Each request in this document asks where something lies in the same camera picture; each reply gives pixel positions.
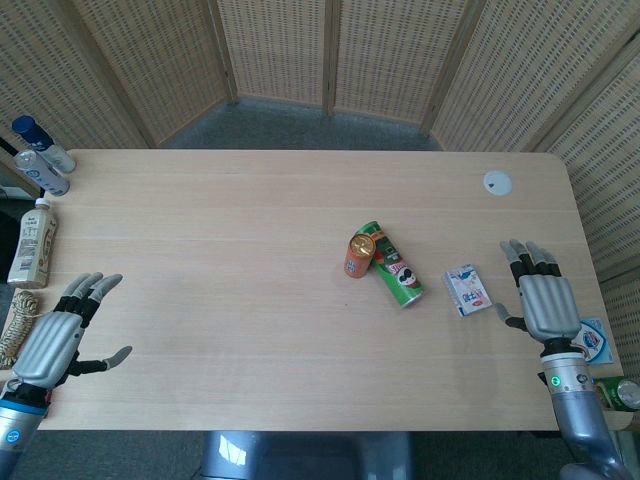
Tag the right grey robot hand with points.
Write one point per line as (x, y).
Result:
(547, 305)

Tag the blue white soap box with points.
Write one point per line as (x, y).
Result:
(596, 341)

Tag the white bottle blue cap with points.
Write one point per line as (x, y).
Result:
(42, 144)

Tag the orange drink can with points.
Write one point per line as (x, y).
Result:
(358, 255)

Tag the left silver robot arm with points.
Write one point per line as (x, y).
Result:
(17, 425)

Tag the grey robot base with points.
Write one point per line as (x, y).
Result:
(305, 456)

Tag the beige milk tea bottle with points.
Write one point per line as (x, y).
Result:
(33, 246)

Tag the green chips tube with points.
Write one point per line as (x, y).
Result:
(394, 267)

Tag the woven bamboo folding screen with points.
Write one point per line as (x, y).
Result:
(320, 65)

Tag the green beer can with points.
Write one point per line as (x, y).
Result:
(619, 393)

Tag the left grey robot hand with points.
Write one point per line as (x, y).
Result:
(47, 345)

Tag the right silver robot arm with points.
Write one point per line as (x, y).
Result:
(580, 415)

